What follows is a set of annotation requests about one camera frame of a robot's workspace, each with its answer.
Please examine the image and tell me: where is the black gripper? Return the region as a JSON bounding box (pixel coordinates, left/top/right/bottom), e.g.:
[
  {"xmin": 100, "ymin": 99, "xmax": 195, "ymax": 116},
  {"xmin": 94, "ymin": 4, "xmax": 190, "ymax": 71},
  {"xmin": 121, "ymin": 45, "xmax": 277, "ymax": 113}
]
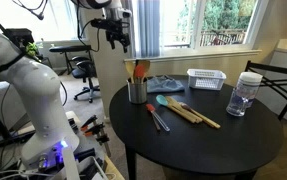
[{"xmin": 104, "ymin": 27, "xmax": 132, "ymax": 54}]

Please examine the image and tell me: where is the dark handled utensil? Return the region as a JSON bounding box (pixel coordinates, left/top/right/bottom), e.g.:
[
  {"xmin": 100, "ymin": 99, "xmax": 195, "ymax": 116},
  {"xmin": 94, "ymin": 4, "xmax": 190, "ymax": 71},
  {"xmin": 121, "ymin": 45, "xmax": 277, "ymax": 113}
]
[{"xmin": 145, "ymin": 103, "xmax": 171, "ymax": 133}]

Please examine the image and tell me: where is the orange silicone spatula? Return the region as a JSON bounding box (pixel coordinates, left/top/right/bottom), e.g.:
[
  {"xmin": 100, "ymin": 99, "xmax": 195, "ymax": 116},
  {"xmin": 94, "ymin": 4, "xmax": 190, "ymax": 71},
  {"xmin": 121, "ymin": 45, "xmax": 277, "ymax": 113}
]
[{"xmin": 133, "ymin": 63, "xmax": 147, "ymax": 84}]

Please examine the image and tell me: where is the silver utensil holder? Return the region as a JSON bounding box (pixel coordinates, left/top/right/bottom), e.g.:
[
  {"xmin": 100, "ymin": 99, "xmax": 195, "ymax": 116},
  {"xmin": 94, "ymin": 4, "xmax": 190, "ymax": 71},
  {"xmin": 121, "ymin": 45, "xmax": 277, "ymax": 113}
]
[{"xmin": 126, "ymin": 78, "xmax": 149, "ymax": 105}]

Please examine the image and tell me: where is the flat wooden spatula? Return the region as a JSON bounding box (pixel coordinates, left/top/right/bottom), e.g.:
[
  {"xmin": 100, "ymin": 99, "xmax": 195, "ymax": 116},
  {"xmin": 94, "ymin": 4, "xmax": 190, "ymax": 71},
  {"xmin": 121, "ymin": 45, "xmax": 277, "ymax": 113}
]
[{"xmin": 165, "ymin": 95, "xmax": 204, "ymax": 124}]

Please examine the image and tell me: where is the light wooden spoon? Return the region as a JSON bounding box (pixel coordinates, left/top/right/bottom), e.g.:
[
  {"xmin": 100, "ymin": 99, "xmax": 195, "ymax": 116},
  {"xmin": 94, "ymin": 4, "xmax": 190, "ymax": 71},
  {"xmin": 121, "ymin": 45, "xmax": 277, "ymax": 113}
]
[
  {"xmin": 125, "ymin": 60, "xmax": 137, "ymax": 84},
  {"xmin": 137, "ymin": 59, "xmax": 152, "ymax": 82}
]

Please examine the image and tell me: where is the grey blue curtain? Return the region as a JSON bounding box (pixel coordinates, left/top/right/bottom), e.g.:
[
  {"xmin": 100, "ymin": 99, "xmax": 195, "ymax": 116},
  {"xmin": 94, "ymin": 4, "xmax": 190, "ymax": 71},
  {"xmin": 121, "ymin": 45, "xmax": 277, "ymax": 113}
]
[{"xmin": 128, "ymin": 0, "xmax": 162, "ymax": 59}]

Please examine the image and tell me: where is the black office chair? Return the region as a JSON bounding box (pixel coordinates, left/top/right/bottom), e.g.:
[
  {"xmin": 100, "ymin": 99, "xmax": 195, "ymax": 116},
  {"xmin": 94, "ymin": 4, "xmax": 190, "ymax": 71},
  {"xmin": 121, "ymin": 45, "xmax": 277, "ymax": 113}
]
[{"xmin": 70, "ymin": 55, "xmax": 102, "ymax": 104}]

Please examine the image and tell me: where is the black side desk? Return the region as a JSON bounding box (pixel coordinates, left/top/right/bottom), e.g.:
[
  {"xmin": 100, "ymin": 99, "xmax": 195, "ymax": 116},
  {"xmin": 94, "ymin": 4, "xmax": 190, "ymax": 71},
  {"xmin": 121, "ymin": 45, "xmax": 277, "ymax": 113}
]
[{"xmin": 48, "ymin": 44, "xmax": 93, "ymax": 76}]

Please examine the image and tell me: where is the blue cloth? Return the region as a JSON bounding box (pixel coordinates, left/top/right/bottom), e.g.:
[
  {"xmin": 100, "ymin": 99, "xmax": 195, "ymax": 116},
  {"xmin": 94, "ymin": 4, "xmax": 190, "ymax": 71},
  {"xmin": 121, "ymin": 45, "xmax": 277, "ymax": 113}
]
[{"xmin": 146, "ymin": 74, "xmax": 186, "ymax": 94}]

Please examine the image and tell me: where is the black clamp with orange tips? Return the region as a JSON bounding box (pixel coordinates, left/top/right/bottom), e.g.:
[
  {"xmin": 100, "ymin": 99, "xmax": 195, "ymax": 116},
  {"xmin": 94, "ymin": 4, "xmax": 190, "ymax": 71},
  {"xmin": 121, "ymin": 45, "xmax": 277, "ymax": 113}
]
[
  {"xmin": 80, "ymin": 114, "xmax": 99, "ymax": 132},
  {"xmin": 84, "ymin": 122, "xmax": 113, "ymax": 158}
]

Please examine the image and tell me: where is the small green plant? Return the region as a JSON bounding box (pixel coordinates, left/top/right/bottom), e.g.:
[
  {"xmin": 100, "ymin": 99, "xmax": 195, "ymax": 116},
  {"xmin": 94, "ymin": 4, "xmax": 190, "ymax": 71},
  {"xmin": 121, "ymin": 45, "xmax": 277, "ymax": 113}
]
[{"xmin": 25, "ymin": 42, "xmax": 41, "ymax": 58}]

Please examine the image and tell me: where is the white plastic basket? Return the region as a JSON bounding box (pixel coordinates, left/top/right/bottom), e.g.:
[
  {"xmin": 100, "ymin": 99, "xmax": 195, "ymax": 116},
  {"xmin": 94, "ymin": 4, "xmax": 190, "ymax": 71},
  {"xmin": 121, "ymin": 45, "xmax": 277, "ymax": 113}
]
[{"xmin": 186, "ymin": 68, "xmax": 227, "ymax": 91}]

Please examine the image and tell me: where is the black monitor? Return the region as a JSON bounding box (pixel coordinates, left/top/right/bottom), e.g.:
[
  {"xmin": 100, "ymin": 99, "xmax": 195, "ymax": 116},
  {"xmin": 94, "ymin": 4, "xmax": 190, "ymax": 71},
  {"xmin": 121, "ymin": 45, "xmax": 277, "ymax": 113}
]
[{"xmin": 4, "ymin": 27, "xmax": 35, "ymax": 46}]

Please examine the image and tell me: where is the wooden deck railing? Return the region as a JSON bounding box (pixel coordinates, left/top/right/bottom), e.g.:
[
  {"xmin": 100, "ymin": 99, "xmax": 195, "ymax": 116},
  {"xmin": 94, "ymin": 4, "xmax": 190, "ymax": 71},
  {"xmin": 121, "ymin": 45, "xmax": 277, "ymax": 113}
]
[{"xmin": 198, "ymin": 28, "xmax": 248, "ymax": 47}]

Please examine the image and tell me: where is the long wooden spoon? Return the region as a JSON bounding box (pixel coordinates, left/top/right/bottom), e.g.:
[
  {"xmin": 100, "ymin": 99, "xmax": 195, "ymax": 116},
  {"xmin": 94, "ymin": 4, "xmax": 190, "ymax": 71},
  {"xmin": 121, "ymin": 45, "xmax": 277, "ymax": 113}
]
[{"xmin": 178, "ymin": 101, "xmax": 222, "ymax": 130}]

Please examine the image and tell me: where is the black table leg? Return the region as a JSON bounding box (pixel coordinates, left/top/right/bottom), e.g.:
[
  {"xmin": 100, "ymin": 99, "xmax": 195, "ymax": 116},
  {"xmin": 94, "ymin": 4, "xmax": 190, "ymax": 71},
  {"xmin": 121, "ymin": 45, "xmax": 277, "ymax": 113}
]
[{"xmin": 125, "ymin": 144, "xmax": 138, "ymax": 180}]

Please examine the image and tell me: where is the white plastic box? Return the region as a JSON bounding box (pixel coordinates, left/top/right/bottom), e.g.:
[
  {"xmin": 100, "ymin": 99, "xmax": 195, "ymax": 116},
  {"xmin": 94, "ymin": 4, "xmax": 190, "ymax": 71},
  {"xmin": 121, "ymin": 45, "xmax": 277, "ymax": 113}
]
[{"xmin": 58, "ymin": 146, "xmax": 109, "ymax": 180}]

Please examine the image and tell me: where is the clear glass mug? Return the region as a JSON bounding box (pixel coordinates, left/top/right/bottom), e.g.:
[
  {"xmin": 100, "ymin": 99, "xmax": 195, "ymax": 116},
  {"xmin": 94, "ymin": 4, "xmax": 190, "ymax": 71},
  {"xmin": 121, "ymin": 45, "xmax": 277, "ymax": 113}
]
[{"xmin": 225, "ymin": 87, "xmax": 253, "ymax": 118}]

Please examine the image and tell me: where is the white lidded canister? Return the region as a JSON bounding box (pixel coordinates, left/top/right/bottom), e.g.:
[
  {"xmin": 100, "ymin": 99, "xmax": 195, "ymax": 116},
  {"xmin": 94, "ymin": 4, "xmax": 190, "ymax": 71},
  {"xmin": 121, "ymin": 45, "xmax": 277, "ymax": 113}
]
[{"xmin": 236, "ymin": 71, "xmax": 264, "ymax": 108}]

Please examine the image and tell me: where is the dark wooden chair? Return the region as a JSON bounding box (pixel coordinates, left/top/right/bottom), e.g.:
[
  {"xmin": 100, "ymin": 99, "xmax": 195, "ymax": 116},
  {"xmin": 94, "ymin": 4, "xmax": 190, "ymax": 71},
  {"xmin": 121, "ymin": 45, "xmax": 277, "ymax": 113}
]
[{"xmin": 244, "ymin": 60, "xmax": 287, "ymax": 122}]

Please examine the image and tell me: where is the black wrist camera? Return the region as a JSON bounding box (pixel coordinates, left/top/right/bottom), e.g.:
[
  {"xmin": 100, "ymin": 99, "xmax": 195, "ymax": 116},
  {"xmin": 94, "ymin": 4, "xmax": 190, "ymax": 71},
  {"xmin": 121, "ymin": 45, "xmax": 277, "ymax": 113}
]
[{"xmin": 90, "ymin": 18, "xmax": 118, "ymax": 31}]

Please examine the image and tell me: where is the teal spatula with wooden handle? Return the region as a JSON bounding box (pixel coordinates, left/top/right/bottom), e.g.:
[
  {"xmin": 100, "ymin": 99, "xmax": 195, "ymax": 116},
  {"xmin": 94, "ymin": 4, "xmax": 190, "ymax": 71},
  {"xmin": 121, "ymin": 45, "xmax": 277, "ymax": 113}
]
[{"xmin": 155, "ymin": 94, "xmax": 198, "ymax": 124}]

